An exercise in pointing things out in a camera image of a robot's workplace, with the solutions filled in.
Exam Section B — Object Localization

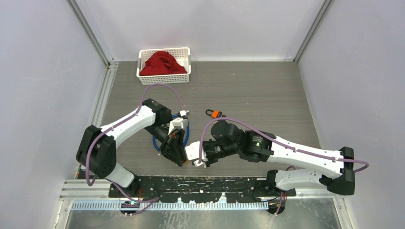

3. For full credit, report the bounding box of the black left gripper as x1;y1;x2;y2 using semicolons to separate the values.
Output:
144;124;186;166

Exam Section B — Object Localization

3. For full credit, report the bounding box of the orange black padlock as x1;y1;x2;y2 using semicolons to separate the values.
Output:
205;109;223;119

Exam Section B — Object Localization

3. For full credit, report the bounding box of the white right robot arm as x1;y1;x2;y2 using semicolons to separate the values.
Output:
196;119;355;196

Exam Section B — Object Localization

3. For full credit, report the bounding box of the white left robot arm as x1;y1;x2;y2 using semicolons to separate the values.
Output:
76;99;190;197

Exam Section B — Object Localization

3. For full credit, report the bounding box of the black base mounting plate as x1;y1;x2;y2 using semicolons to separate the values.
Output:
107;176;297;205

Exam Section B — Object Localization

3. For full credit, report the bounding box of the red cloth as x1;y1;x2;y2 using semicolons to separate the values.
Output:
139;51;187;76

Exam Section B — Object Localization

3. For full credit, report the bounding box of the white perforated plastic basket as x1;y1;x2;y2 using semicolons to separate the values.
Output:
136;47;191;85

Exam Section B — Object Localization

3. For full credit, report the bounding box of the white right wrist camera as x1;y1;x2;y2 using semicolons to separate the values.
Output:
185;141;208;168

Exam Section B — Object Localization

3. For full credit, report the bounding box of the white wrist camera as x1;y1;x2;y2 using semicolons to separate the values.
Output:
185;141;208;168
168;110;190;135

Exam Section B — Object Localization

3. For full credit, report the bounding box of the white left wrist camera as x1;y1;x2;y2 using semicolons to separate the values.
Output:
168;110;190;135

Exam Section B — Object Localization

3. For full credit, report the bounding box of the blue cable lock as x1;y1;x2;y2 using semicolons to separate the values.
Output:
152;113;190;152

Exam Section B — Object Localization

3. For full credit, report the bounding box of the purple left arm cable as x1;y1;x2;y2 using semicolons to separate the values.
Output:
85;83;185;216

